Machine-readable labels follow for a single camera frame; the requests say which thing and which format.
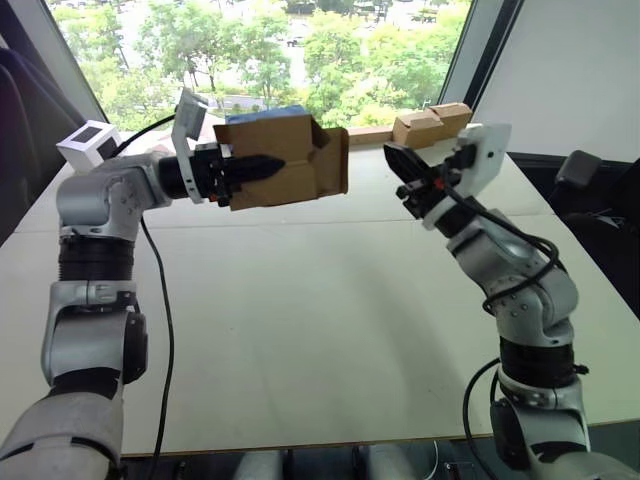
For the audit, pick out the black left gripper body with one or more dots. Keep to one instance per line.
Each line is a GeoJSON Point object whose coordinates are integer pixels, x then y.
{"type": "Point", "coordinates": [207, 170]}

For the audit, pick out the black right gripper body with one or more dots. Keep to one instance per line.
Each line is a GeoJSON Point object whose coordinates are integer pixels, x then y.
{"type": "Point", "coordinates": [425, 197]}

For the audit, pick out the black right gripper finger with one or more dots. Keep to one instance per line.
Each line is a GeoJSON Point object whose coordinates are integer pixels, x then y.
{"type": "Point", "coordinates": [407, 162]}

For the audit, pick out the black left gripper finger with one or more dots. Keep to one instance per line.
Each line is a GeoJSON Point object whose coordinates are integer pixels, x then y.
{"type": "Point", "coordinates": [255, 167]}

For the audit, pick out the small cardboard box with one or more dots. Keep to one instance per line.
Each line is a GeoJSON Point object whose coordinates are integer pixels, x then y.
{"type": "Point", "coordinates": [295, 150]}

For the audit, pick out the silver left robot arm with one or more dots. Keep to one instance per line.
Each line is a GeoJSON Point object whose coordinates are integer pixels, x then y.
{"type": "Point", "coordinates": [90, 200]}

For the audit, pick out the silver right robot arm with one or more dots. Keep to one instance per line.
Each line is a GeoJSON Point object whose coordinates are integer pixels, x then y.
{"type": "Point", "coordinates": [530, 295]}

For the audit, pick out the folded cardboard box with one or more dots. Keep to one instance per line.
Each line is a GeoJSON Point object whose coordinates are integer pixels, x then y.
{"type": "Point", "coordinates": [425, 127]}

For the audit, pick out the wooden ledge strip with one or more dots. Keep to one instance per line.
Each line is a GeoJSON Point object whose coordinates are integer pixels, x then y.
{"type": "Point", "coordinates": [370, 135]}

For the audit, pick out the blue flat item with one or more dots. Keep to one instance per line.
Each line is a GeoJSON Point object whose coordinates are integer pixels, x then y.
{"type": "Point", "coordinates": [265, 115]}

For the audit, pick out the white cube with dark panels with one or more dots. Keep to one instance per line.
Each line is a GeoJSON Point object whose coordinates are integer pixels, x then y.
{"type": "Point", "coordinates": [80, 155]}

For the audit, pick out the black office chair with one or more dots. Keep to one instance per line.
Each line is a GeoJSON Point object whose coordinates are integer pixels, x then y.
{"type": "Point", "coordinates": [600, 220]}

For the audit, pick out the grey rounded shape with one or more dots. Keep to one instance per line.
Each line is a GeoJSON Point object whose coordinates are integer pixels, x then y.
{"type": "Point", "coordinates": [400, 462]}
{"type": "Point", "coordinates": [257, 467]}

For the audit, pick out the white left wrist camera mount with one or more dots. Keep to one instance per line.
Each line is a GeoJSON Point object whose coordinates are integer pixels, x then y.
{"type": "Point", "coordinates": [190, 117]}

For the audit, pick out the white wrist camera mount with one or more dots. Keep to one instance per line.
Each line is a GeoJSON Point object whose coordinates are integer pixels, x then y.
{"type": "Point", "coordinates": [487, 155]}
{"type": "Point", "coordinates": [190, 117]}

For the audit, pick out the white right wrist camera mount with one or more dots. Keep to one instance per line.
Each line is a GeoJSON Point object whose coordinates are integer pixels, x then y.
{"type": "Point", "coordinates": [487, 155]}

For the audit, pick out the dark window frame post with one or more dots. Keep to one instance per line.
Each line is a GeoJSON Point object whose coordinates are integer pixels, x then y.
{"type": "Point", "coordinates": [475, 45]}
{"type": "Point", "coordinates": [60, 50]}

